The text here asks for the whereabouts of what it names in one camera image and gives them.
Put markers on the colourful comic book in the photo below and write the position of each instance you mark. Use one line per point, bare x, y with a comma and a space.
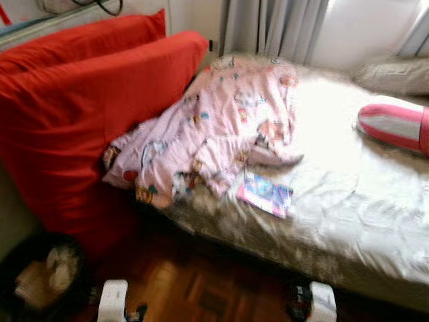
265, 194

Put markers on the beige floral pillow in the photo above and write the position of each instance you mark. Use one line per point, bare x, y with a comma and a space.
395, 77

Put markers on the crumpled white paper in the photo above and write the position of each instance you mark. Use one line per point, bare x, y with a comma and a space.
64, 268

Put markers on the bed with beige floral sheet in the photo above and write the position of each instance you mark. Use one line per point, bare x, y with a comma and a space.
348, 221

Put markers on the brown cardboard piece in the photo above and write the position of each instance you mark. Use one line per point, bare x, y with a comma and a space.
33, 285

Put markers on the black waste bin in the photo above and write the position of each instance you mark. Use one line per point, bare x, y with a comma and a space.
13, 255

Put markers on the thick red cushion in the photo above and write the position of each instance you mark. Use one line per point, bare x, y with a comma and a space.
80, 127

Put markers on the red white striped bolster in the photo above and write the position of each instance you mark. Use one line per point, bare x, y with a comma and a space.
392, 126

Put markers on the pink cartoon print blanket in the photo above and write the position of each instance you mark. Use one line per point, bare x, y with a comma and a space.
221, 114

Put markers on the grey curtain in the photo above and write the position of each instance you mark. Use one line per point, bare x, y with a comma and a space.
281, 27
415, 33

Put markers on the thin red cushion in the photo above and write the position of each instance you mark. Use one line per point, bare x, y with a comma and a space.
80, 41

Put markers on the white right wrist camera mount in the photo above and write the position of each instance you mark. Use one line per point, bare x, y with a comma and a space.
323, 303

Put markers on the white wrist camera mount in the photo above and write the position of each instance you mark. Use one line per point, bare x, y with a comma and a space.
323, 303
112, 300

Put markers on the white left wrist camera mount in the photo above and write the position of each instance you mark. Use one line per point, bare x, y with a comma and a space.
112, 300

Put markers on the dark wall socket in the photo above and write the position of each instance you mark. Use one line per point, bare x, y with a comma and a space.
212, 45

